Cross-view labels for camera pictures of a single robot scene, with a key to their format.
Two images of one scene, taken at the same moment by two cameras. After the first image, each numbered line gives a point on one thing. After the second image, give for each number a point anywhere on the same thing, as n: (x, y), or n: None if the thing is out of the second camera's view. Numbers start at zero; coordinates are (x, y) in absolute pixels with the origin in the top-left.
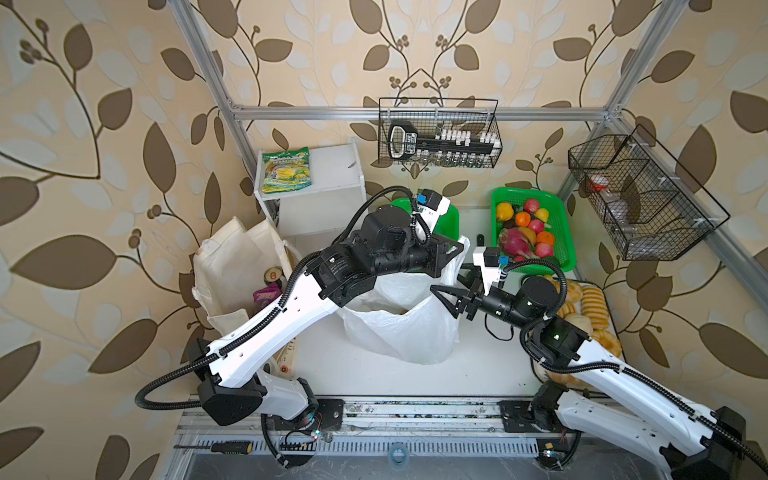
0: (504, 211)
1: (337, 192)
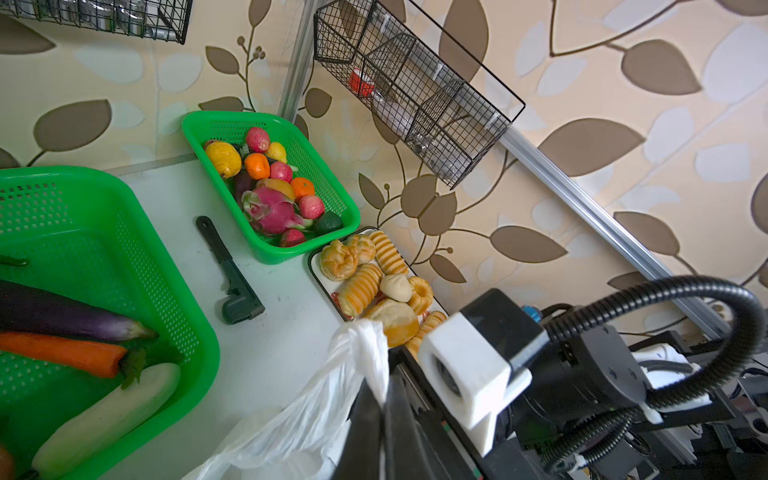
0: (226, 157)
1: None
